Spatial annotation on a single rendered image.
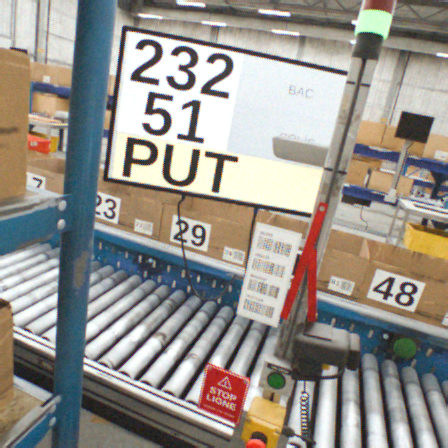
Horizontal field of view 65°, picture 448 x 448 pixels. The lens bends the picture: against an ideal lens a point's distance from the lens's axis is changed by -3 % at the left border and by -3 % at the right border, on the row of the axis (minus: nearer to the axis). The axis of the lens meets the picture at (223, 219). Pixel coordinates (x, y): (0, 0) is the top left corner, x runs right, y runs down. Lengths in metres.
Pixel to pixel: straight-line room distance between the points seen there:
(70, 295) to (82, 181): 0.10
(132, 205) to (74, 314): 1.17
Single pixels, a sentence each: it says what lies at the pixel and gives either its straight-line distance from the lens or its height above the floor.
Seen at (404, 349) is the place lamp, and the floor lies 0.81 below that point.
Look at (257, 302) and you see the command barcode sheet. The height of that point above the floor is 1.09.
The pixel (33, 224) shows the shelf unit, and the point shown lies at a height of 1.33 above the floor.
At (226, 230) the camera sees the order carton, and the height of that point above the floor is 1.01.
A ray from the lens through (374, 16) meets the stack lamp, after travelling 0.66.
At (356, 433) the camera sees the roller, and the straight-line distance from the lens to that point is 1.06.
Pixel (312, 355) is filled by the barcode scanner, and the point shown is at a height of 1.05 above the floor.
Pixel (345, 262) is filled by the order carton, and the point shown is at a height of 1.02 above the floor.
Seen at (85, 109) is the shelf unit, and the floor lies 1.41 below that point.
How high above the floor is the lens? 1.42
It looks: 16 degrees down
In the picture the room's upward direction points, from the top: 11 degrees clockwise
